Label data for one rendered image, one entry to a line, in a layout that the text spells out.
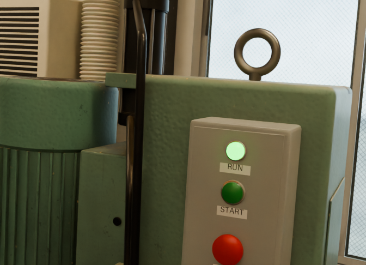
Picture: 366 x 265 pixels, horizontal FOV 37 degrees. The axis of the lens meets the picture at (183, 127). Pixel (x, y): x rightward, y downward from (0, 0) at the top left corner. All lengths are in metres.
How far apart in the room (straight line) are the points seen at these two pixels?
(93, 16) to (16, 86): 1.52
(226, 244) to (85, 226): 0.25
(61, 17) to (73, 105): 1.59
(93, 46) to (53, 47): 0.16
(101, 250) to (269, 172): 0.29
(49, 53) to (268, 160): 1.80
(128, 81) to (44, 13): 1.57
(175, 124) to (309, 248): 0.19
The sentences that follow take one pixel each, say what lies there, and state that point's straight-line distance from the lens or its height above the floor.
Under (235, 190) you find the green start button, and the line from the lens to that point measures 0.51.
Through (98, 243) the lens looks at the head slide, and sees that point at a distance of 0.72.
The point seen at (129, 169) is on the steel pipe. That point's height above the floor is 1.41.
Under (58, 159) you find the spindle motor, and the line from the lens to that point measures 0.73.
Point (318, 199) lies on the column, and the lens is 0.57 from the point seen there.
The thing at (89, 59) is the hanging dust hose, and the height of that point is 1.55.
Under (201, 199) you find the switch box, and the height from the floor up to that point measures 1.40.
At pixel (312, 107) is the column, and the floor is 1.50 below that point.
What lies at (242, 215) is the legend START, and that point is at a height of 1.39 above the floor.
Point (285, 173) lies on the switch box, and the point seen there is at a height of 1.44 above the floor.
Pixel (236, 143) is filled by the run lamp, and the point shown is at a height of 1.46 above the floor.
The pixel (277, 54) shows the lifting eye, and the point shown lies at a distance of 0.67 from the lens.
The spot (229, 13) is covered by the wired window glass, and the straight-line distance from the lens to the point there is 2.21.
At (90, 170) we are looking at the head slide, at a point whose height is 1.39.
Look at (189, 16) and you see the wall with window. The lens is 2.20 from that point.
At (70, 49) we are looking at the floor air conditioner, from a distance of 2.33.
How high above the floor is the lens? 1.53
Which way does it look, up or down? 6 degrees down
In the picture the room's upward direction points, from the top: 4 degrees clockwise
